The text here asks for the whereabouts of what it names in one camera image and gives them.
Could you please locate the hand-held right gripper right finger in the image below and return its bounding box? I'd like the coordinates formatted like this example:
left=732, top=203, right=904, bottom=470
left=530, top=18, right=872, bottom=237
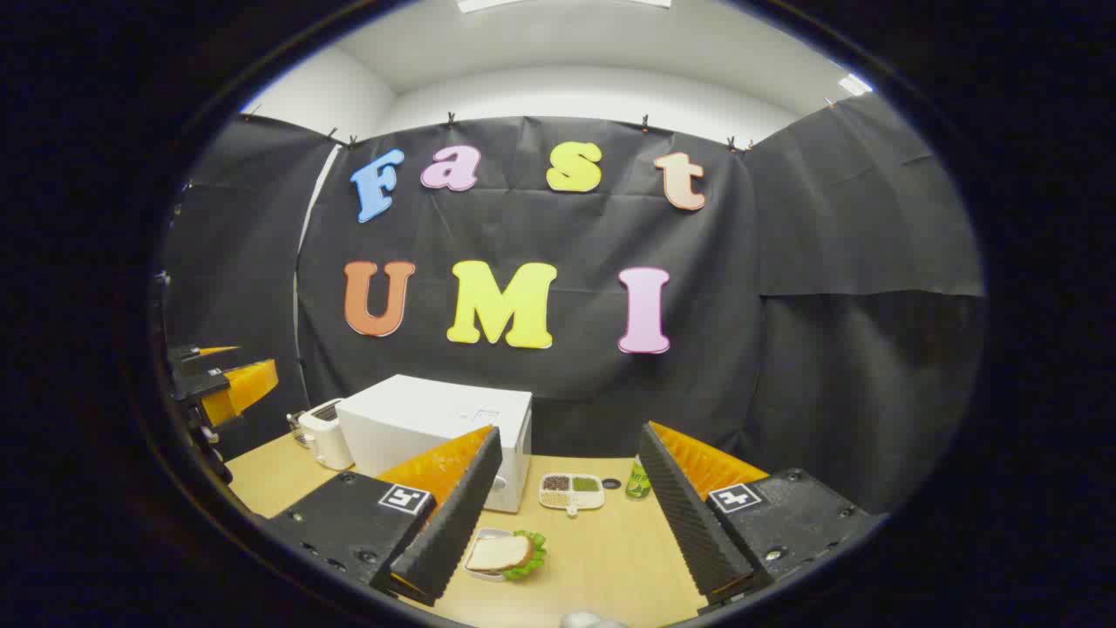
left=638, top=421, right=883, bottom=616

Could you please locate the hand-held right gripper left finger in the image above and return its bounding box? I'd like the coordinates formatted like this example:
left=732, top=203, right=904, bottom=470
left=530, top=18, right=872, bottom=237
left=260, top=426, right=505, bottom=608

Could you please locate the sandwich with lettuce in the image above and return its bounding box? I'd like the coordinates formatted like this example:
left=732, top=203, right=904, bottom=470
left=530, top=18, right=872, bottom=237
left=466, top=529, right=548, bottom=581

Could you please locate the white microwave oven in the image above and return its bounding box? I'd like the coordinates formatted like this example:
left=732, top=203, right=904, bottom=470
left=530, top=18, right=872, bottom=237
left=336, top=374, right=534, bottom=514

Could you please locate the small white rectangular tray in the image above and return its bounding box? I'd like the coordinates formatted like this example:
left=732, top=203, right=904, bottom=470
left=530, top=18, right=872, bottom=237
left=463, top=527, right=524, bottom=584

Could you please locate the white divided dish of grains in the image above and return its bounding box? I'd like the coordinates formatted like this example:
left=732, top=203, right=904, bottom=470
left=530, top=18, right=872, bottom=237
left=537, top=472, right=606, bottom=517

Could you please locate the white toaster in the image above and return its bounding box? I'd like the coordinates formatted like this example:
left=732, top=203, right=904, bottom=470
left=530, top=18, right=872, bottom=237
left=296, top=399, right=355, bottom=472

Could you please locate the black backdrop cloth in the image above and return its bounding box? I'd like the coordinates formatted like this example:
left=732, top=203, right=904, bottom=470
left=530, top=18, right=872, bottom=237
left=161, top=92, right=986, bottom=515

